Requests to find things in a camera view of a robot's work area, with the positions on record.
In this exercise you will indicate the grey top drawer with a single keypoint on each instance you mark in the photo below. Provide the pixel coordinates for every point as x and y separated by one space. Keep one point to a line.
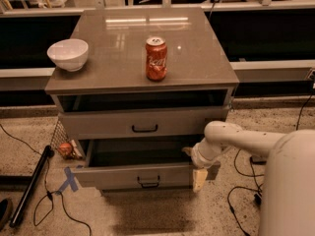
140 123

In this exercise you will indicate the orange fruit in basket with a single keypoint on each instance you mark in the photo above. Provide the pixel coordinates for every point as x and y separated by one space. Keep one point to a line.
65 150

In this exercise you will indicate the grey drawer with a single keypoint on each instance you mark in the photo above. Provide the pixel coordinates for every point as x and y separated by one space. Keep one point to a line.
140 123
126 164

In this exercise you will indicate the white bowl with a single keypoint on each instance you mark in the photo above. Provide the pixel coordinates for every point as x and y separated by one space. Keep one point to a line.
69 54

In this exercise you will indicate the wire mesh basket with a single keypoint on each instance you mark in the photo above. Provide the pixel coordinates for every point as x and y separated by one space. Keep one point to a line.
59 136

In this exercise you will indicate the blue tape cross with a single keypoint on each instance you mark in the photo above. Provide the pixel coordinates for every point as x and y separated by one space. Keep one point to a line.
70 182

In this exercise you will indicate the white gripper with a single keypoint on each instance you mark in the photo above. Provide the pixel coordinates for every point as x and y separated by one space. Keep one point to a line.
199 156

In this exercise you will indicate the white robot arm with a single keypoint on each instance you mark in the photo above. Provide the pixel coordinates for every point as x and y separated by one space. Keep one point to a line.
288 206

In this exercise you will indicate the grey drawer cabinet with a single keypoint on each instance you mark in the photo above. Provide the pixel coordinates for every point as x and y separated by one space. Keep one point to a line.
198 73

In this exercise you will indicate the black pole on floor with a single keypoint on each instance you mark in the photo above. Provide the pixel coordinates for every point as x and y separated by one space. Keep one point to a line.
26 197

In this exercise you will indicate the orange soda can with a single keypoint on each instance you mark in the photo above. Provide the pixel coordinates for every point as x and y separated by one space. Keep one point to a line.
156 58

